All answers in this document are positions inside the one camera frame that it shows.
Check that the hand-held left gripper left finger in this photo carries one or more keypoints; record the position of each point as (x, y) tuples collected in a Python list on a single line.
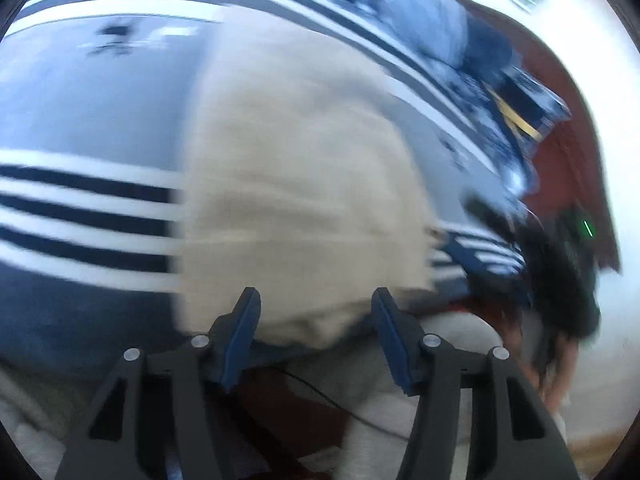
[(240, 340)]

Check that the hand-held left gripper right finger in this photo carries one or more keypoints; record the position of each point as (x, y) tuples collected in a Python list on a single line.
[(392, 340)]

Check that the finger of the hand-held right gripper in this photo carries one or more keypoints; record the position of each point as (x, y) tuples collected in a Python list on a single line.
[(492, 217)]

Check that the cream knit sweater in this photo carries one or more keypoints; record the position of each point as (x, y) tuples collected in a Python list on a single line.
[(300, 200)]

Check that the person's right hand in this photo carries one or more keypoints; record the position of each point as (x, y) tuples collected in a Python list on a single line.
[(560, 365)]

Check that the reddish wooden headboard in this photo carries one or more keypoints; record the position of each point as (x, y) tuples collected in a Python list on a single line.
[(570, 160)]

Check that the blue printed pillow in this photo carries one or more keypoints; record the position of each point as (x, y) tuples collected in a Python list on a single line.
[(515, 100)]

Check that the grey striped bedspread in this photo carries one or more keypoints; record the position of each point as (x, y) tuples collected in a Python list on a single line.
[(85, 160)]

